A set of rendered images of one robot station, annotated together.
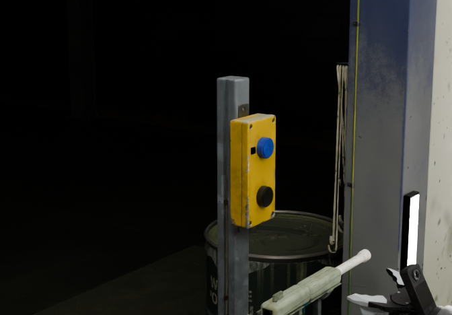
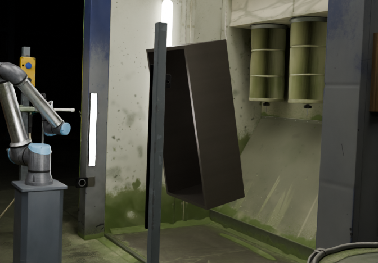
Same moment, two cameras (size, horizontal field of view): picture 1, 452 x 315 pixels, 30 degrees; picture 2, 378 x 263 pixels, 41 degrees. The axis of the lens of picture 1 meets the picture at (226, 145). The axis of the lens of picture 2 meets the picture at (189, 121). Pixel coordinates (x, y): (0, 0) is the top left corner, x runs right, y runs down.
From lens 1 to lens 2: 3.33 m
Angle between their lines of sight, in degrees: 24
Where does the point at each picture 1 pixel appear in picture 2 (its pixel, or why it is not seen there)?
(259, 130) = (26, 60)
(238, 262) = (23, 101)
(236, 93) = (23, 50)
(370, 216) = (84, 101)
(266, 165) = (30, 71)
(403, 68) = (89, 51)
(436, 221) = (116, 109)
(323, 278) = not seen: hidden behind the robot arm
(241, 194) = not seen: hidden behind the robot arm
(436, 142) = (113, 80)
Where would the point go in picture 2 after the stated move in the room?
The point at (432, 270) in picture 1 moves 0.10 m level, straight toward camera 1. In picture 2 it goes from (114, 127) to (106, 127)
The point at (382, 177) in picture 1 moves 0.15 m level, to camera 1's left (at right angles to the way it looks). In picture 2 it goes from (86, 87) to (71, 86)
